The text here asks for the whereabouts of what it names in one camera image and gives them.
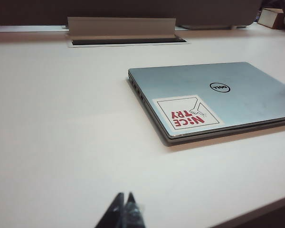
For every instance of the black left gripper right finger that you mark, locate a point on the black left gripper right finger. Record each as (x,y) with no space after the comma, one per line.
(134,216)

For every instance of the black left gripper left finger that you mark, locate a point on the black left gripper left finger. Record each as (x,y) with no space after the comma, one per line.
(114,216)

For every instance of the silver Dell laptop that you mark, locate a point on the silver Dell laptop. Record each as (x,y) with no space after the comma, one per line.
(228,104)

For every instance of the white red Nice Try sticker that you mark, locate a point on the white red Nice Try sticker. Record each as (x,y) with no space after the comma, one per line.
(187,114)

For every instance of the white brown cardboard box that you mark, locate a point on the white brown cardboard box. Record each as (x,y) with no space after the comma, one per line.
(270,17)

